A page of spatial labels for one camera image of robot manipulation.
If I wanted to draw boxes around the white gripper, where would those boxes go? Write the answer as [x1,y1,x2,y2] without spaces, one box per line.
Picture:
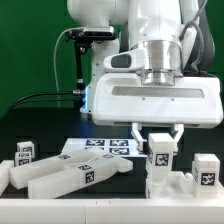
[92,73,223,155]

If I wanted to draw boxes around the white chair seat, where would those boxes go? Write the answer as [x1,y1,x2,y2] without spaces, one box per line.
[145,170,194,199]

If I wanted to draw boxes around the white cube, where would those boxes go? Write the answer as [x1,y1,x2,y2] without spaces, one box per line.
[17,141,35,158]
[192,154,220,199]
[15,152,31,166]

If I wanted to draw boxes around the white chair side frame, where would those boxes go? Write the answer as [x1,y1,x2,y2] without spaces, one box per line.
[9,149,133,199]

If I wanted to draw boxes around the white cube front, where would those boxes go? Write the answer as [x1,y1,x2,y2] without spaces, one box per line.
[15,152,31,166]

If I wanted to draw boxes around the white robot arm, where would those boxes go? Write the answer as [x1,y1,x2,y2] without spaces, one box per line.
[67,0,223,148]

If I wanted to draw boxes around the white marker sheet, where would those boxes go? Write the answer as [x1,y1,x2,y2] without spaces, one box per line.
[62,138,145,157]

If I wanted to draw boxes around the white right barrier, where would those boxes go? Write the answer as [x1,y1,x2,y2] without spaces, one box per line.
[217,180,224,200]

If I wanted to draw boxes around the white barrier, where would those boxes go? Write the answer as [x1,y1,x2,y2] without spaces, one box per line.
[0,160,14,196]
[217,180,224,200]
[0,199,224,224]

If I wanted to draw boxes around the white front barrier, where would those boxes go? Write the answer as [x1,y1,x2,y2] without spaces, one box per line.
[0,199,224,224]

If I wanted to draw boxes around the white left barrier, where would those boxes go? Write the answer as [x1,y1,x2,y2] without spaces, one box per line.
[0,160,14,196]

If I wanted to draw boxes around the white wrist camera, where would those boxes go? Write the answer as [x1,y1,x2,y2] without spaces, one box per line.
[103,49,146,73]

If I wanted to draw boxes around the black camera stand pole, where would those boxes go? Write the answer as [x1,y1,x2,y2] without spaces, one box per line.
[74,41,85,95]

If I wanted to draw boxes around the grey arm hose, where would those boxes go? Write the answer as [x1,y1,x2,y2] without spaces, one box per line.
[179,0,209,73]

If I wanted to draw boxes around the black camera on stand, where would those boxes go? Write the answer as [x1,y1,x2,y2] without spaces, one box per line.
[65,26,116,41]

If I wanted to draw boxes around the grey camera cable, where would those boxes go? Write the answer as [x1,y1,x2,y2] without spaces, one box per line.
[53,27,81,109]

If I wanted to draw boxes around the black base cables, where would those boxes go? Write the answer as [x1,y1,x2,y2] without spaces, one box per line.
[7,89,86,113]

